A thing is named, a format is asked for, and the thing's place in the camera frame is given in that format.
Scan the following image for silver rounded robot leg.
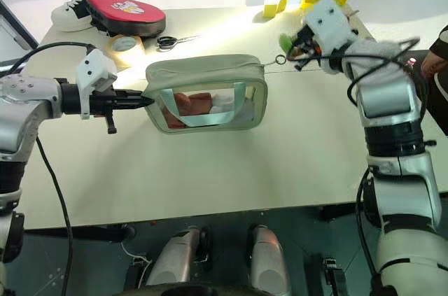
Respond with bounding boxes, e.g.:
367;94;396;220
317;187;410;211
247;223;292;296
144;227;211;290

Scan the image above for yellow and white block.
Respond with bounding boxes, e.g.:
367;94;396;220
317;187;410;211
262;0;289;18

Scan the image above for red and black punch pad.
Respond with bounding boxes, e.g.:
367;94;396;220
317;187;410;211
85;0;167;38

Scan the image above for person in dark clothes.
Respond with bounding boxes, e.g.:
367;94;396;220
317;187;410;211
419;24;448;136

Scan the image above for white and black sneaker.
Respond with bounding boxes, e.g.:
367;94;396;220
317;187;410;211
50;0;131;33

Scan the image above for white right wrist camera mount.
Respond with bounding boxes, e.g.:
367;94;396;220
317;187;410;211
302;0;355;56

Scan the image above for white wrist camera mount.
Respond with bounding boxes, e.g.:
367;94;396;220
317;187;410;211
76;48;118;120
302;0;355;56

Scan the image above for thin white cable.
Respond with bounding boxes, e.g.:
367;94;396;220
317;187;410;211
120;239;154;286

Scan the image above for black handled scissors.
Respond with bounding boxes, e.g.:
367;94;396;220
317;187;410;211
156;34;201;53

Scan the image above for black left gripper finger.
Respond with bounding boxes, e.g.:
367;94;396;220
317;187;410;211
115;90;155;102
115;99;155;110

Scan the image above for white item inside pouch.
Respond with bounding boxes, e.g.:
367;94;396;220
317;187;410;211
209;88;236;115

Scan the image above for green plush keychain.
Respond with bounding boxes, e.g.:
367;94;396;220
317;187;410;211
274;32;295;66

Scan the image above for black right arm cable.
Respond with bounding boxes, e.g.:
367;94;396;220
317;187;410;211
328;36;430;296

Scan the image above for black table frame bar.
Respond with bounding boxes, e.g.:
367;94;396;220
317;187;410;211
23;224;137;244

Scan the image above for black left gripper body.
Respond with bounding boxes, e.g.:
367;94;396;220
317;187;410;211
88;86;119;135

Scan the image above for green pouch with clear window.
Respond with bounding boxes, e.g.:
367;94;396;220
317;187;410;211
143;52;270;135

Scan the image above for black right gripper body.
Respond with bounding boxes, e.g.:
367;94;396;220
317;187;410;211
292;25;325;66

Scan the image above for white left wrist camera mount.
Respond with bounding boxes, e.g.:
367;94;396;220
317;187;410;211
76;48;118;120

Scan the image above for beige tape roll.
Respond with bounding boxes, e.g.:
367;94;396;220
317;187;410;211
105;34;144;69

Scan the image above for red item inside pouch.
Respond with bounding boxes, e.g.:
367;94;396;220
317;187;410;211
164;92;214;129

